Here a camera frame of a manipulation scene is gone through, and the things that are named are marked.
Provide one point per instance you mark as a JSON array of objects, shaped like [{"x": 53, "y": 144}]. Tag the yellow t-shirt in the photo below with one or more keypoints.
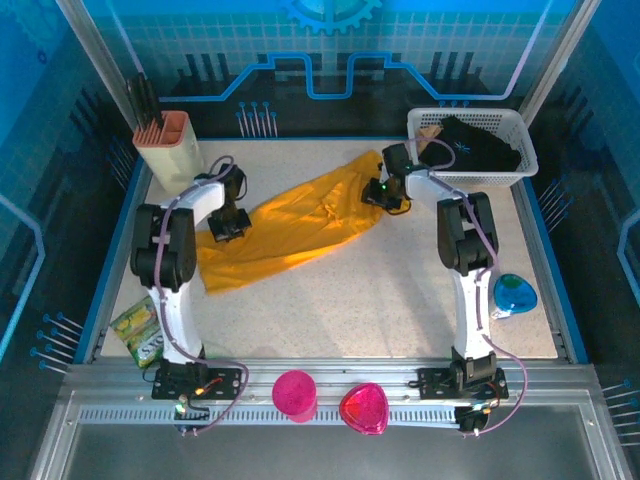
[{"x": 300, "y": 220}]

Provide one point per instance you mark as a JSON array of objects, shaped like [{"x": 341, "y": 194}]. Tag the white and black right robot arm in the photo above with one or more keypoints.
[{"x": 470, "y": 310}]

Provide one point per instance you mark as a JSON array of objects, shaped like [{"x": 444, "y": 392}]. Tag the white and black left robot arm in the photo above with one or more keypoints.
[{"x": 175, "y": 320}]

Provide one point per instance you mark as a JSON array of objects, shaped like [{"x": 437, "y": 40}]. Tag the tan folded cloth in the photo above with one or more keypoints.
[{"x": 429, "y": 135}]

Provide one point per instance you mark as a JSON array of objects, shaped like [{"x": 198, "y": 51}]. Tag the cream holder with orange top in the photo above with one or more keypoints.
[{"x": 175, "y": 160}]

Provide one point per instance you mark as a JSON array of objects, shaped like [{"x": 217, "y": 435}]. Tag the black t-shirt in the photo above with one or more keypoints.
[{"x": 475, "y": 150}]

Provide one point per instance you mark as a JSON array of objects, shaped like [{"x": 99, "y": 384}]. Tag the white plastic mesh basket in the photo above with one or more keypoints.
[{"x": 480, "y": 177}]

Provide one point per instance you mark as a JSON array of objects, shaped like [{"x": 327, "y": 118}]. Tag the black stick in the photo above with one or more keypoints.
[
  {"x": 147, "y": 102},
  {"x": 136, "y": 105},
  {"x": 155, "y": 100}
]

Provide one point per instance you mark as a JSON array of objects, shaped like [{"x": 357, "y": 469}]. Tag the green yellow snack bag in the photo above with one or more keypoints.
[{"x": 135, "y": 331}]

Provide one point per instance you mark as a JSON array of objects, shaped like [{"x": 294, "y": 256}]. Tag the small white packet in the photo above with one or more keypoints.
[{"x": 496, "y": 315}]

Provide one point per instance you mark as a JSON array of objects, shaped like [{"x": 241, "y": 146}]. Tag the blue triangular bowl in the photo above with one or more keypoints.
[{"x": 515, "y": 297}]

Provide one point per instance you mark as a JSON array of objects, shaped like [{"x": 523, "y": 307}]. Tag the pink plastic cup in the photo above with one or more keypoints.
[{"x": 295, "y": 395}]

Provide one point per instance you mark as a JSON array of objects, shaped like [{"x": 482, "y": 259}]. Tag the pink triangular bowl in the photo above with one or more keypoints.
[{"x": 364, "y": 407}]

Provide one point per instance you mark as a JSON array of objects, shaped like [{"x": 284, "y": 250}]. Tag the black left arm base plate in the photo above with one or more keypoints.
[{"x": 225, "y": 384}]

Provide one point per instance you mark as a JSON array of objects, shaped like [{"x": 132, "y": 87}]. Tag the aluminium front rail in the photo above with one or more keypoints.
[{"x": 350, "y": 372}]

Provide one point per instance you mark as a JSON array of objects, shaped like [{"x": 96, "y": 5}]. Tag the aluminium frame post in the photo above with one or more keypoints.
[
  {"x": 102, "y": 55},
  {"x": 556, "y": 60}
]

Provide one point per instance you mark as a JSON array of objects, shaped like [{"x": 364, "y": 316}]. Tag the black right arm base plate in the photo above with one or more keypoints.
[{"x": 432, "y": 382}]

